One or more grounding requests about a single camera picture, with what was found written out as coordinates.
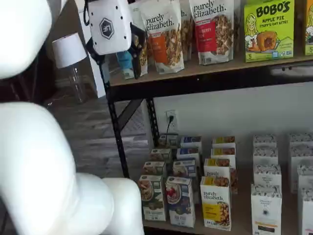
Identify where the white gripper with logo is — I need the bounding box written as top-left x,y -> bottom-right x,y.
85,0 -> 149,86

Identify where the blue and white cereal box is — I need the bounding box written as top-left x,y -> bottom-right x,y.
165,176 -> 197,227
180,136 -> 203,150
172,159 -> 200,204
176,146 -> 202,163

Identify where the green and white cereal box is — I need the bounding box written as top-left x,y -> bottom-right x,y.
138,175 -> 167,221
143,161 -> 167,178
157,134 -> 179,149
149,148 -> 172,164

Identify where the black metal shelf rack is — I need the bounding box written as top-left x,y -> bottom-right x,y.
104,55 -> 313,235

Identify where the yellow and white granola box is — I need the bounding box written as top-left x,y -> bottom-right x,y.
200,176 -> 232,232
210,147 -> 237,163
203,158 -> 239,194
212,136 -> 236,149

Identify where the green Bobo's apple pie box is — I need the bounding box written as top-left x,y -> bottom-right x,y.
243,0 -> 295,63

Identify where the yellow Bobo's box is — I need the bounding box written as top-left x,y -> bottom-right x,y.
304,0 -> 313,56

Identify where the blue label granola bag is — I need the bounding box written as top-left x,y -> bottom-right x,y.
115,1 -> 149,80

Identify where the orange label granola bag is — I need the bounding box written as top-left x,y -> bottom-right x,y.
179,0 -> 194,62
139,3 -> 185,74

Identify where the white shade glass lamp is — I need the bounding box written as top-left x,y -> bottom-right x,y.
51,33 -> 88,103

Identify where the red label granola bag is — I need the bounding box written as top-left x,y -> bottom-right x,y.
188,0 -> 235,66

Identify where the white patterned carton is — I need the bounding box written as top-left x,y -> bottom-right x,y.
253,146 -> 279,167
250,184 -> 283,235
297,165 -> 313,190
299,187 -> 313,235
253,134 -> 278,149
290,146 -> 313,194
253,164 -> 283,188
288,133 -> 313,149

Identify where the short looped black gripper cable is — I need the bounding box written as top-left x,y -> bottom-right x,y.
83,0 -> 90,26

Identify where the black plug with power cord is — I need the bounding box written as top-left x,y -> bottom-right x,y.
166,115 -> 175,148

